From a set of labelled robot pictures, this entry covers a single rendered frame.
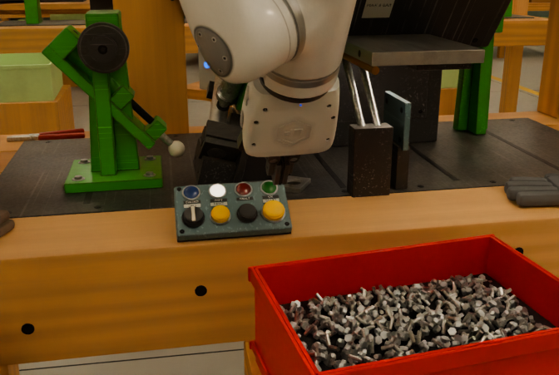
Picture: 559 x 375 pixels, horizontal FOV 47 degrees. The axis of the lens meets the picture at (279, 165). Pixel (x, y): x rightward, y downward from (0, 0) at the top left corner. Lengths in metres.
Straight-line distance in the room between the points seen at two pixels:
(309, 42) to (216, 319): 0.45
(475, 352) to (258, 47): 0.33
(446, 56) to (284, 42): 0.40
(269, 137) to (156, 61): 0.72
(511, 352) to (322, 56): 0.32
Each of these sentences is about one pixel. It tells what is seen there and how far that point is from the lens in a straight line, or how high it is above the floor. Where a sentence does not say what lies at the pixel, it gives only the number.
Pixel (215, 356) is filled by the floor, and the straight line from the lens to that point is 2.23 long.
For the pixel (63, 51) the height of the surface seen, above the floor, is 1.11.
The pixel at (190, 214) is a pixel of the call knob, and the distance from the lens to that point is 0.84.
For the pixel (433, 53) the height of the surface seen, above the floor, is 1.13.
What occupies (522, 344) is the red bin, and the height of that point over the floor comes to 0.91.
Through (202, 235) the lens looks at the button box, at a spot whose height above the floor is 0.91.
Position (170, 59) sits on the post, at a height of 1.05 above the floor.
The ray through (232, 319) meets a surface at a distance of 0.89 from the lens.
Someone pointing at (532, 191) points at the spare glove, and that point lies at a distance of 1.01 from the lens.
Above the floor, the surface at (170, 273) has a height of 0.86.
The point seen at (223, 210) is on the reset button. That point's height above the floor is 0.94.
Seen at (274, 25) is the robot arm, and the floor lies 1.20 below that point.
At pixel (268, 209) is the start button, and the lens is 0.85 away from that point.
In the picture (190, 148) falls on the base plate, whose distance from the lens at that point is 1.25.
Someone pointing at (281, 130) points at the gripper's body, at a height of 1.07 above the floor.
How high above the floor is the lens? 1.25
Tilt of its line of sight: 18 degrees down
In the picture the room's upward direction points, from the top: straight up
